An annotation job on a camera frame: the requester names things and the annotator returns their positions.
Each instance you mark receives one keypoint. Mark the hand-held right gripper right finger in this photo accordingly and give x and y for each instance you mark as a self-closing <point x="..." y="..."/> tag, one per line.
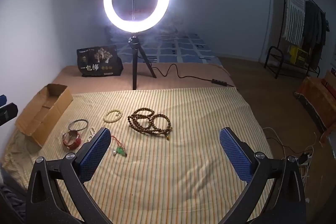
<point x="236" y="155"/>

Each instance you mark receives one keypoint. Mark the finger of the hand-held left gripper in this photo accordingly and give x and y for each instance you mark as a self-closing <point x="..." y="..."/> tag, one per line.
<point x="2" y="100"/>
<point x="9" y="112"/>

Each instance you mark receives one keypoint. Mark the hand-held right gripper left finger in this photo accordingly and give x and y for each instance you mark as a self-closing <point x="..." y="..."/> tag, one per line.
<point x="94" y="153"/>

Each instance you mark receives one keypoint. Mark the red and white bangles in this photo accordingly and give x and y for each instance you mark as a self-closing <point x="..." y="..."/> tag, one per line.
<point x="74" y="144"/>

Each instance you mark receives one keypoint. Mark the cardboard box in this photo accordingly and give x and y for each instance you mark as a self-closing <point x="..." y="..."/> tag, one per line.
<point x="39" y="121"/>

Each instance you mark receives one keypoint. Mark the dark thin bangle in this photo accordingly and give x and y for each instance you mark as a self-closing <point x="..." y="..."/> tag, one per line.
<point x="78" y="120"/>

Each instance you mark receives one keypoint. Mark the striped yellow cloth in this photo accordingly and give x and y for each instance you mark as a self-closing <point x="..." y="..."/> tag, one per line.
<point x="183" y="161"/>

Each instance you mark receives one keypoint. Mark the black charger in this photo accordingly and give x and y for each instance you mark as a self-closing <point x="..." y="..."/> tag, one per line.
<point x="303" y="157"/>

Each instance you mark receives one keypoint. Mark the white power strip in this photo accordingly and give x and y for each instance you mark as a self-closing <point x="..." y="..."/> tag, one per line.
<point x="305" y="162"/>

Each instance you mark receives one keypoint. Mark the tan bed sheet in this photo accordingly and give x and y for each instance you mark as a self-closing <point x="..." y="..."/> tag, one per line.
<point x="105" y="82"/>

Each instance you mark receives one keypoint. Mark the black printed carton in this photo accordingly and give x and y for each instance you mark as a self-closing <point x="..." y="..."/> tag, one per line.
<point x="97" y="66"/>

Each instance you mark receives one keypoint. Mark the dark cloth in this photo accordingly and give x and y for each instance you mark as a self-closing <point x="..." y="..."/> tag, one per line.
<point x="10" y="203"/>

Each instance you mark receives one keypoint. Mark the black tripod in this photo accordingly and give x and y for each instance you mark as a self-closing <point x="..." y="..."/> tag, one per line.
<point x="134" y="69"/>

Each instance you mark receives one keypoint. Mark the orange cloth covered box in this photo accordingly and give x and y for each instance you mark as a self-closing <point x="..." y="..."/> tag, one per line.
<point x="315" y="98"/>

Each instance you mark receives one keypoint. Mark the blue patterned sheet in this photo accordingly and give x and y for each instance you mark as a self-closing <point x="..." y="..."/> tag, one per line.
<point x="183" y="50"/>

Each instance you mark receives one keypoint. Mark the yellow box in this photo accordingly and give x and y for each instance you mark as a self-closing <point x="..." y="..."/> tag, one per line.
<point x="299" y="56"/>

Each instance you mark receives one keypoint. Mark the beige leaning board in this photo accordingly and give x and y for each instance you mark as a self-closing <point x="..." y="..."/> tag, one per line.
<point x="273" y="16"/>

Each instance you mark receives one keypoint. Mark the dark hanging clothes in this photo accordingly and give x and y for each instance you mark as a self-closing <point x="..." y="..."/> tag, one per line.
<point x="313" y="29"/>

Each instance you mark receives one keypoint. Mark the striped hanging towel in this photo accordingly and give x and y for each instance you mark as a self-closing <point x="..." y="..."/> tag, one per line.
<point x="294" y="16"/>

